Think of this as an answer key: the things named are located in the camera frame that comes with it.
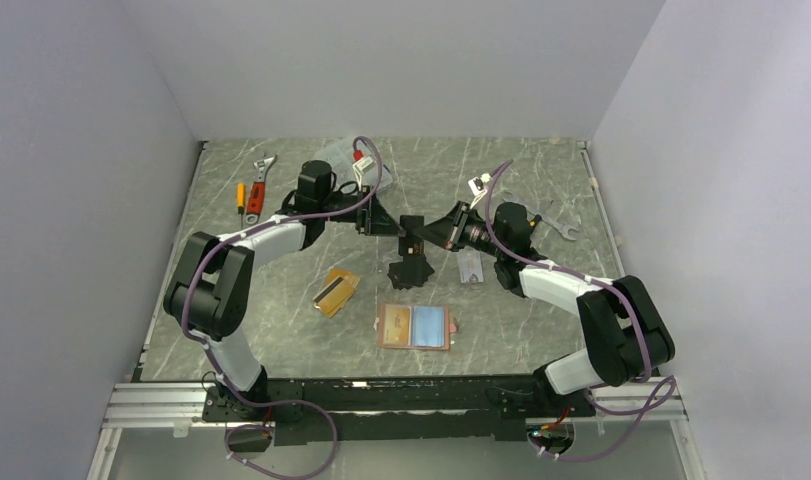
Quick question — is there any silver open end wrench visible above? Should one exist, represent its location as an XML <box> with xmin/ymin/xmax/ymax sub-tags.
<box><xmin>500</xmin><ymin>189</ymin><xmax>578</xmax><ymax>241</ymax></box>

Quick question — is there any black VIP card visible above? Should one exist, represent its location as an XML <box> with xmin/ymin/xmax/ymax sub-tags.
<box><xmin>398</xmin><ymin>215</ymin><xmax>425</xmax><ymax>258</ymax></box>

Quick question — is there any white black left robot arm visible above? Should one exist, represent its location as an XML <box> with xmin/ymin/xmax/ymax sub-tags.
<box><xmin>163</xmin><ymin>160</ymin><xmax>405</xmax><ymax>420</ymax></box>

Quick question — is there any silver VIP card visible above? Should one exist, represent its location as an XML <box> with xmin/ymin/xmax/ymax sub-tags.
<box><xmin>456</xmin><ymin>249</ymin><xmax>484</xmax><ymax>284</ymax></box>

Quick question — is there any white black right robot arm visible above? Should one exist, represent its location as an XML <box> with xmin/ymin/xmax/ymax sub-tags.
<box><xmin>416</xmin><ymin>202</ymin><xmax>675</xmax><ymax>415</ymax></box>

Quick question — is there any tan leather card holder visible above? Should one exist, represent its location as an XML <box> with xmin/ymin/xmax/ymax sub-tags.
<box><xmin>375</xmin><ymin>303</ymin><xmax>456</xmax><ymax>351</ymax></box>

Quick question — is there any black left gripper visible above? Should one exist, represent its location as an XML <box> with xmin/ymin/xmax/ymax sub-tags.
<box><xmin>320</xmin><ymin>185</ymin><xmax>407</xmax><ymax>238</ymax></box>

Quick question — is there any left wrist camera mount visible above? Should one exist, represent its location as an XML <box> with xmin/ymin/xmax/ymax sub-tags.
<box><xmin>352</xmin><ymin>150</ymin><xmax>378</xmax><ymax>188</ymax></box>

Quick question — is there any gold VIP card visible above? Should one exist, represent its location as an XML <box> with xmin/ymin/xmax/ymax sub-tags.
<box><xmin>379</xmin><ymin>304</ymin><xmax>412</xmax><ymax>347</ymax></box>

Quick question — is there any red handled adjustable wrench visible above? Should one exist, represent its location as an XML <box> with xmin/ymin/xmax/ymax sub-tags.
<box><xmin>244</xmin><ymin>155</ymin><xmax>277</xmax><ymax>226</ymax></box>

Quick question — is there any clear plastic screw box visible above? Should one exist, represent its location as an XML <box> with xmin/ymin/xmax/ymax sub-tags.
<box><xmin>313</xmin><ymin>138</ymin><xmax>394</xmax><ymax>191</ymax></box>

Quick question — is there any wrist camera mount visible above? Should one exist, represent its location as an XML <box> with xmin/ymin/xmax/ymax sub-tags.
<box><xmin>352</xmin><ymin>150</ymin><xmax>378</xmax><ymax>188</ymax></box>
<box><xmin>467</xmin><ymin>173</ymin><xmax>492</xmax><ymax>210</ymax></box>

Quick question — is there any small yellow handled screwdriver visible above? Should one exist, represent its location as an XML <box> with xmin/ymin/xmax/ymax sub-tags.
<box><xmin>236</xmin><ymin>183</ymin><xmax>246</xmax><ymax>216</ymax></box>

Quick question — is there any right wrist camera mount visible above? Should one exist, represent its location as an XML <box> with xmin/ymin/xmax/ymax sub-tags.
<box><xmin>467</xmin><ymin>173</ymin><xmax>492</xmax><ymax>210</ymax></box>

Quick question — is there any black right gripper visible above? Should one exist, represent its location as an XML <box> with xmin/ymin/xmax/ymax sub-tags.
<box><xmin>414</xmin><ymin>202</ymin><xmax>506</xmax><ymax>260</ymax></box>

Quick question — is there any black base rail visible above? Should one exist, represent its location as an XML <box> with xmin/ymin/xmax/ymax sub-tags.
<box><xmin>202</xmin><ymin>374</ymin><xmax>595</xmax><ymax>446</ymax></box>

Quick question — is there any black card stack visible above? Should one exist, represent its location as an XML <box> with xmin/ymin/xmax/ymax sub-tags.
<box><xmin>387</xmin><ymin>255</ymin><xmax>435</xmax><ymax>290</ymax></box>

